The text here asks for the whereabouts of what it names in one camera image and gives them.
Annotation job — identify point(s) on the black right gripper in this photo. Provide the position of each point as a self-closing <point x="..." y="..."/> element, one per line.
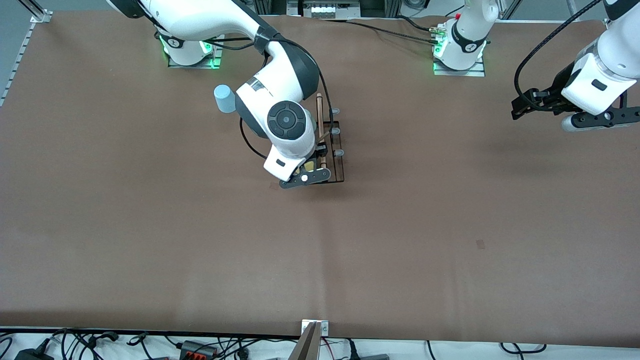
<point x="320" y="150"/>

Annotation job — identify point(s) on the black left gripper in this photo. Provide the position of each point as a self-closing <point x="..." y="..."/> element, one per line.
<point x="559" y="86"/>

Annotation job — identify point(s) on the yellow plastic cup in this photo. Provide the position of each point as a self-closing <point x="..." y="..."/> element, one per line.
<point x="310" y="166"/>

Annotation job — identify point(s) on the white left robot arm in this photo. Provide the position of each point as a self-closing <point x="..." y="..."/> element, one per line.
<point x="615" y="65"/>

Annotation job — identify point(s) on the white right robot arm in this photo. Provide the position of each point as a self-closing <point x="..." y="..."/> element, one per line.
<point x="280" y="80"/>

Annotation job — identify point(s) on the light blue plastic cup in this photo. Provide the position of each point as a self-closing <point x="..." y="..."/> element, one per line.
<point x="225" y="99"/>

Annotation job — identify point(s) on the white power strip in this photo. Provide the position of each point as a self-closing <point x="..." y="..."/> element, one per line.
<point x="330" y="9"/>

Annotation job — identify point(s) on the grey slanted metal bar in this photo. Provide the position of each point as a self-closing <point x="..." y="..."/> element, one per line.
<point x="306" y="347"/>

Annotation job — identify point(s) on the black orange connector box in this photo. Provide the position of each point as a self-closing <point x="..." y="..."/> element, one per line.
<point x="197" y="348"/>

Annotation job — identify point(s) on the black power adapter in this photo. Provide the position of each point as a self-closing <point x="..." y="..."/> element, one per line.
<point x="32" y="355"/>

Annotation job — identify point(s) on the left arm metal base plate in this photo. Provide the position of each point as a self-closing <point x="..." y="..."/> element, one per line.
<point x="477" y="71"/>

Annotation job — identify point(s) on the aluminium corner bracket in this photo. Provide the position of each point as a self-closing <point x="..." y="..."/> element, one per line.
<point x="607" y="24"/>

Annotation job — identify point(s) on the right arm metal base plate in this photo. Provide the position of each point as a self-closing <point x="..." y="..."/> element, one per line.
<point x="217" y="57"/>

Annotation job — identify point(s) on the silver table edge bracket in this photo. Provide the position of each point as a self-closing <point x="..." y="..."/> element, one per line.
<point x="325" y="327"/>

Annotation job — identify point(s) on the aluminium side rail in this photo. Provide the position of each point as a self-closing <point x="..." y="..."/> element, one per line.
<point x="20" y="52"/>

